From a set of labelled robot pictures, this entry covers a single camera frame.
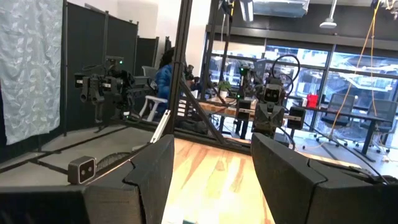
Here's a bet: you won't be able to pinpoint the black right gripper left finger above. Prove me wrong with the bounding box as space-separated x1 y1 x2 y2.
0 134 175 224

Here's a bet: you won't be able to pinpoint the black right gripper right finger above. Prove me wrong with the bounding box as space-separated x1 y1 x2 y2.
250 133 398 224

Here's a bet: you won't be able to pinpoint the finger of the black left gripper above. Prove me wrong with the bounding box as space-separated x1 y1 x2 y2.
269 102 286 138
252 102 271 138

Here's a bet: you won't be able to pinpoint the red container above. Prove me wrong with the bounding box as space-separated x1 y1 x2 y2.
305 93 320 110

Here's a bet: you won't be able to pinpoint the black mesh office chair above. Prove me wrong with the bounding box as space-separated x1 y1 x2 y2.
354 98 398 154
313 92 358 147

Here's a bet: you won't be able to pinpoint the wooden background table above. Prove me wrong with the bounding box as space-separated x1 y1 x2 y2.
198 97 259 118

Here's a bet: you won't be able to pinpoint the small potted plant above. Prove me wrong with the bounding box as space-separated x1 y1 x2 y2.
216 80 233 98

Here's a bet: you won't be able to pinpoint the dark long desk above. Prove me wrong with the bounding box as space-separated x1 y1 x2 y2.
289 105 391 163

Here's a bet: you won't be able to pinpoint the white chair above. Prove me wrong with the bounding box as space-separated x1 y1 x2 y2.
137 95 169 123

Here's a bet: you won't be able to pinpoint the white ceiling lamp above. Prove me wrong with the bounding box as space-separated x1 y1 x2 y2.
319 0 339 30

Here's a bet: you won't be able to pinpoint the person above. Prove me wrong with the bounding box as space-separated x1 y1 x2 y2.
154 47 176 116

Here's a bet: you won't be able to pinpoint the black partition panels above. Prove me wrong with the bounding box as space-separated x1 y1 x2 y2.
61 2 160 133

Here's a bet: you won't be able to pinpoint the white patterned curtain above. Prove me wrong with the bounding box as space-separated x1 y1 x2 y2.
0 0 64 146

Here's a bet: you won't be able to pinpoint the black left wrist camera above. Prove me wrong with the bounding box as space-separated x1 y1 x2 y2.
262 86 283 104

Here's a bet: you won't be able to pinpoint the black wire mesh fan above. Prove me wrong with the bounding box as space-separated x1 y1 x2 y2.
95 151 132 172

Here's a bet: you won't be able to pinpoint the black left wrist camera cable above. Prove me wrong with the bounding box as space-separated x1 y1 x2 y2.
271 54 302 94

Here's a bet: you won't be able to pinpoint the black table-level camera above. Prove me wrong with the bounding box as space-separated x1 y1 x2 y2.
67 156 97 185

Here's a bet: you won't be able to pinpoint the silver aluminium frame bracket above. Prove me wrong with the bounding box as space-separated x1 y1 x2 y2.
149 109 172 144

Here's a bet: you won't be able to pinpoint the yellow hanging cables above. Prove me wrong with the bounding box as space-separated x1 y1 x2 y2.
328 0 382 139

